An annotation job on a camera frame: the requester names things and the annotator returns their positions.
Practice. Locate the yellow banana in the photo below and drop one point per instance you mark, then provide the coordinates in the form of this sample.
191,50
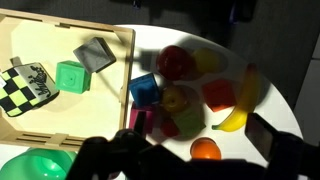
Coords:
245,100

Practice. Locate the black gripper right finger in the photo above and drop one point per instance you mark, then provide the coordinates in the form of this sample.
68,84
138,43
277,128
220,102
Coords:
280,150

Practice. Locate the green cube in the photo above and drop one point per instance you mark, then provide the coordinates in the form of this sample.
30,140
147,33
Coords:
72,76

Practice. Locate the yellow lemon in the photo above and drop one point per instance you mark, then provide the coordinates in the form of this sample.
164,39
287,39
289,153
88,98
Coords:
206,60

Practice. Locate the black yellow checkered plush cube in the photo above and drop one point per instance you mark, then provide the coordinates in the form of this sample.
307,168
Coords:
26,90

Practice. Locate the pink cube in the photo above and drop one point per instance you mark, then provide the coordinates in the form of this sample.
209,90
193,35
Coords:
150,115

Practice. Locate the blue cube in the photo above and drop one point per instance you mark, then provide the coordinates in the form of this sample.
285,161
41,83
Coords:
144,90

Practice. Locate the grey cube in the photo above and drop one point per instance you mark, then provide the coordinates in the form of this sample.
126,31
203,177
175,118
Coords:
95,55

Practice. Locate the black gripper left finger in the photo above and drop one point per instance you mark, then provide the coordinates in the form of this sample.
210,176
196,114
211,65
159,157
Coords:
113,156

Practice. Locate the wooden crate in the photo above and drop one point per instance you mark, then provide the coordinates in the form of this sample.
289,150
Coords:
66,110

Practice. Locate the red apple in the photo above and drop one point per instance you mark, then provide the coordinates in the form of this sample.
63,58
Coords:
174,62

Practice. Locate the green plastic bowl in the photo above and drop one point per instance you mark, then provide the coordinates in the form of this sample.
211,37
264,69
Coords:
36,165

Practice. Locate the orange red cube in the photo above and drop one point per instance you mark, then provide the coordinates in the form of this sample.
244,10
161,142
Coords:
220,95

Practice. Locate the small yellow apple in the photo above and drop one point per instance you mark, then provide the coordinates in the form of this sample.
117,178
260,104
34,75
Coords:
174,99

